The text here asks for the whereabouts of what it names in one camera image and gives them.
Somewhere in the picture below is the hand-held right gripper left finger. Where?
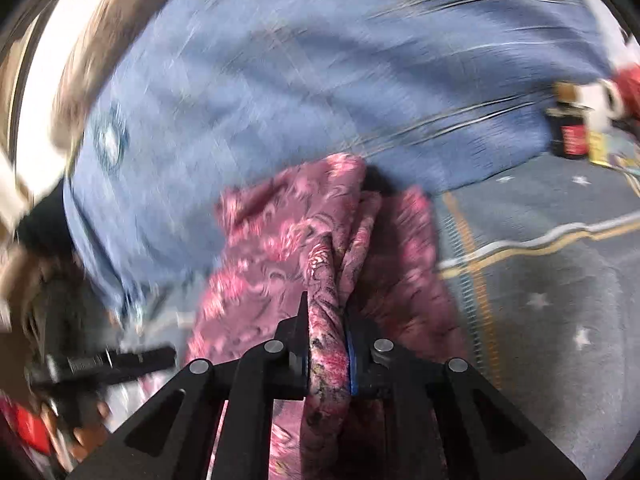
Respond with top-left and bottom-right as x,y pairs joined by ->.
70,290 -> 313,480

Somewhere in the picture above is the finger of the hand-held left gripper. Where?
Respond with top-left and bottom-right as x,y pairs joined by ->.
30,344 -> 177,388

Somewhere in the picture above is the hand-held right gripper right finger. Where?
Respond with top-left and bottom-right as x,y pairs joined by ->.
345,317 -> 588,480

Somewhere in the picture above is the pink floral garment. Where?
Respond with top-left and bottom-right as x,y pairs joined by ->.
182,152 -> 476,480

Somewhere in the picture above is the person's left hand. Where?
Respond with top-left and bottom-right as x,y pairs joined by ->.
42,397 -> 112,467

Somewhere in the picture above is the red orange cloth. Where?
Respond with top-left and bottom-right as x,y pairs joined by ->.
0,392 -> 53,463

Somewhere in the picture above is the grey star patterned mat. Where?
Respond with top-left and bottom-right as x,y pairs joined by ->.
435,150 -> 640,476

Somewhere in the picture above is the brown fuzzy cloth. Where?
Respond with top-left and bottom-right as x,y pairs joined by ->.
47,0 -> 168,156

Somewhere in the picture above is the dark bottle with red label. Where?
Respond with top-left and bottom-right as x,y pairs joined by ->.
545,81 -> 590,161

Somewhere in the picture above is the yellow packet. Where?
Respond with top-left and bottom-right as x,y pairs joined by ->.
587,127 -> 640,177

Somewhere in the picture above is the white and red toy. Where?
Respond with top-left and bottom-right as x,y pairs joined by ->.
585,35 -> 640,126

